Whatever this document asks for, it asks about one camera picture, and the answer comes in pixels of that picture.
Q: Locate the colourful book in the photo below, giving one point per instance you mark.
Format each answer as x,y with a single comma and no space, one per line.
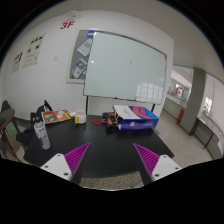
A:
51,117

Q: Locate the red 3F wall sign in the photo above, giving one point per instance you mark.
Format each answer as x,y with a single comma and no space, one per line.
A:
67,25

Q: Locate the grey pillar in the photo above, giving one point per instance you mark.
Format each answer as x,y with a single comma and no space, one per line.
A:
195,99

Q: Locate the large whiteboard on stand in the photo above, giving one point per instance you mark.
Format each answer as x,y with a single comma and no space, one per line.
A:
121,70

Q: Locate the white mug yellow handle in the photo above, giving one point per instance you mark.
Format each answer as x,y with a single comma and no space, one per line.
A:
80,117

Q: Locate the small white wall poster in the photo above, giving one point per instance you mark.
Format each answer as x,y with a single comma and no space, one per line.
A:
16,62

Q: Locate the clear plastic water bottle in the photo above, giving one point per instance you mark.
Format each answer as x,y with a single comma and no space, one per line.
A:
41,133

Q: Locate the blue white shoe box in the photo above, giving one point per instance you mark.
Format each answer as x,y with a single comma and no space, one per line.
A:
134,117

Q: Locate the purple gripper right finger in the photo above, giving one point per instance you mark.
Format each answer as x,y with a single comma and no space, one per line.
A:
157,166

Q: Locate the wooden chair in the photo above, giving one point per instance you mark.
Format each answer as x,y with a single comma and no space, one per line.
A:
7,114

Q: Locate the black table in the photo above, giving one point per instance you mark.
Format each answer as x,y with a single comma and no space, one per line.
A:
110,153

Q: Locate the red round coaster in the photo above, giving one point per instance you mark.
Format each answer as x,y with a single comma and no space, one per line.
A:
97,122

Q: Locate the black bag on chair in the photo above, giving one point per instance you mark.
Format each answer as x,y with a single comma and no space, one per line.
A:
25,136

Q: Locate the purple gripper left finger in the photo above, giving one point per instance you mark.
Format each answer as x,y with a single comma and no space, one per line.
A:
65,165

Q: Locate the red black tool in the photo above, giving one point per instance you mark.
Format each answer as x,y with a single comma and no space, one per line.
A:
110,120

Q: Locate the grey notice board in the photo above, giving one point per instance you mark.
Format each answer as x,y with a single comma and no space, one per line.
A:
79,56

